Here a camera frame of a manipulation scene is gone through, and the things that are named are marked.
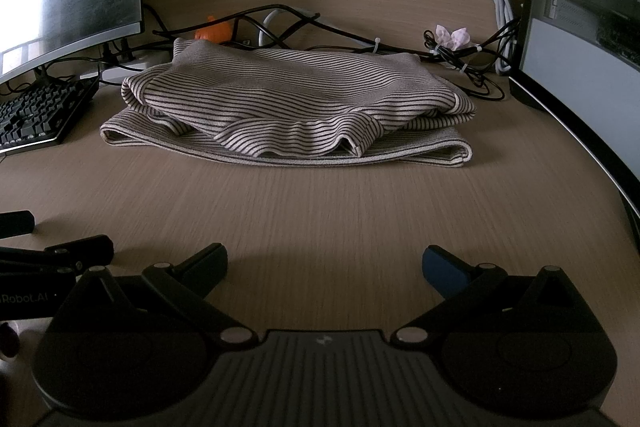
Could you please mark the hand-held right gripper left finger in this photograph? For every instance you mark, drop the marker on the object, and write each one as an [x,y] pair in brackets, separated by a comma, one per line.
[212,257]

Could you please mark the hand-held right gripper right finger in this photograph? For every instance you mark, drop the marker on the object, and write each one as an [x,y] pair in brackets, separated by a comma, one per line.
[442,272]

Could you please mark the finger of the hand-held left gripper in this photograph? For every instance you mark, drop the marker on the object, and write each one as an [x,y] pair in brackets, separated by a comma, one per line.
[17,225]
[85,249]

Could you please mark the beige striped shirt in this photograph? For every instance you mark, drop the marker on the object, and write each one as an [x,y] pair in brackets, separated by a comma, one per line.
[300,92]

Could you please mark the person's left hand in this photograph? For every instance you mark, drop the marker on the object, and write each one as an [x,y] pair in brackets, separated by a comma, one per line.
[7,339]

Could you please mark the black keyboard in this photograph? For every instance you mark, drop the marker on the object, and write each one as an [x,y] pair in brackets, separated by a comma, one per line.
[35,117]

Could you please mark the white power strip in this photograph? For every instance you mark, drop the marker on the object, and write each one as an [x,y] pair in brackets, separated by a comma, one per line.
[135,63]

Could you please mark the orange toy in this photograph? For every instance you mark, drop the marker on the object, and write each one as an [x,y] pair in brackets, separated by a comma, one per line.
[215,34]

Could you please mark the grey framed board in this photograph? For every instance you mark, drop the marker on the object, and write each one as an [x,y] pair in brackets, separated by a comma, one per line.
[575,57]

